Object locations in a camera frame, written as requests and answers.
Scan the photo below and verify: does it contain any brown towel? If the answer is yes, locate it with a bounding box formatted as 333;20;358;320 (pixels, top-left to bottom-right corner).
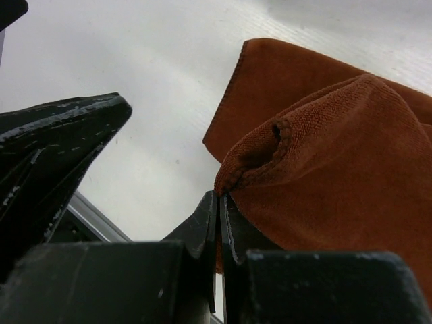
203;38;431;298

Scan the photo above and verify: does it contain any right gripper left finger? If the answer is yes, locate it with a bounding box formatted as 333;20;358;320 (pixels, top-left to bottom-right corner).
1;191;218;323

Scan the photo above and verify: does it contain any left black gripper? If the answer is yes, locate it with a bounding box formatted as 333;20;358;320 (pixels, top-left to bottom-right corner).
0;0;28;32

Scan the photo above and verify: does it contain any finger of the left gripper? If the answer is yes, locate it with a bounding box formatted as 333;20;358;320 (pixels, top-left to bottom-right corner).
1;92;132;280

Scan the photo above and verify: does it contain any aluminium rail frame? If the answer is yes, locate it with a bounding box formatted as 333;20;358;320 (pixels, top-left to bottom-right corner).
67;191;132;242

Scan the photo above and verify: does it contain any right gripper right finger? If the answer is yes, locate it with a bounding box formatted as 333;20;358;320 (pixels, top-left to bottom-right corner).
219;195;431;323

